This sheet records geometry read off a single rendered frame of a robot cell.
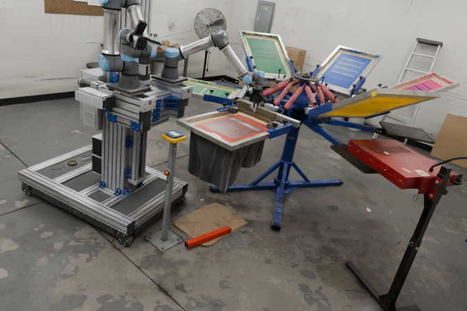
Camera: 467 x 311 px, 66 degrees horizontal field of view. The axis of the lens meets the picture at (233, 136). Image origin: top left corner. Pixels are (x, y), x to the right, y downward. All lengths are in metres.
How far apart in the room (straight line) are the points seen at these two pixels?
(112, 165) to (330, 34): 5.16
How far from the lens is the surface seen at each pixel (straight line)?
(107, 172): 3.32
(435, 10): 6.74
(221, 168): 2.80
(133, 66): 2.62
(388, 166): 2.55
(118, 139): 3.09
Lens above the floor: 1.99
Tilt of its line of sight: 22 degrees down
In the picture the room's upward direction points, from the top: 9 degrees clockwise
